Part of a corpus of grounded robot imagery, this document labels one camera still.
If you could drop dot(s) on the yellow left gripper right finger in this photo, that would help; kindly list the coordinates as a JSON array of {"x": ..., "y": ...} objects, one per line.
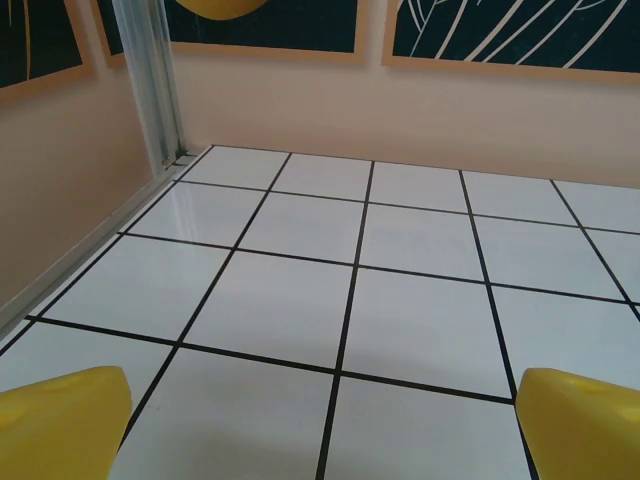
[{"x": 580, "y": 430}]

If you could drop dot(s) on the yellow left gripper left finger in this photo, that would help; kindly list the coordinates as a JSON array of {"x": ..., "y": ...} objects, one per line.
[{"x": 55, "y": 430}]

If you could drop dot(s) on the aluminium frame post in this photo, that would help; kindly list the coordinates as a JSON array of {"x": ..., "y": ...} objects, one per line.
[{"x": 150, "y": 75}]

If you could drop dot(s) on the aluminium side rail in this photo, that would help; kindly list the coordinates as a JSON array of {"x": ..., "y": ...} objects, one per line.
[{"x": 75, "y": 252}]

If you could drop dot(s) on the dark framed picture left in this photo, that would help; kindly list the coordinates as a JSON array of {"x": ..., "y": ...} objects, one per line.
[{"x": 40, "y": 40}]

